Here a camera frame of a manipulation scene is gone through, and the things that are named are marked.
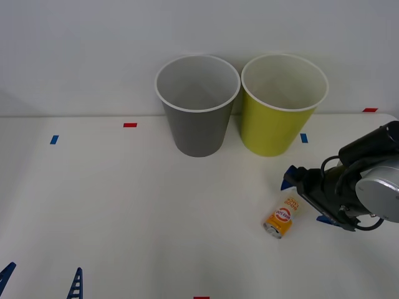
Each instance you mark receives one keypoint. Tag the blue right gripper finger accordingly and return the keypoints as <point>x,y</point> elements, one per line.
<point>288,180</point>
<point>325,220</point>

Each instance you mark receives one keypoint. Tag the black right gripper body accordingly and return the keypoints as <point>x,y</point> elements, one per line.
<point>318,193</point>

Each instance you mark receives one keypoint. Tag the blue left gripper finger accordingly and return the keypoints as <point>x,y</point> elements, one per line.
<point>76,286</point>
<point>7,272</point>

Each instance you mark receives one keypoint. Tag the orange and white drink can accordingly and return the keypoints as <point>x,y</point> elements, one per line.
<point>280,219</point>

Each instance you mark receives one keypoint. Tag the silver and black right arm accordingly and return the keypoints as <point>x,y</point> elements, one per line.
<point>374,187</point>

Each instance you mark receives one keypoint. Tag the yellow-green plastic waste bin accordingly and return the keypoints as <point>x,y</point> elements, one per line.
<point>271,130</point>

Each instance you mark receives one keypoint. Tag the grey plastic waste bin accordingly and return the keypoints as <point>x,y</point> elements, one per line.
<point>199,130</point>

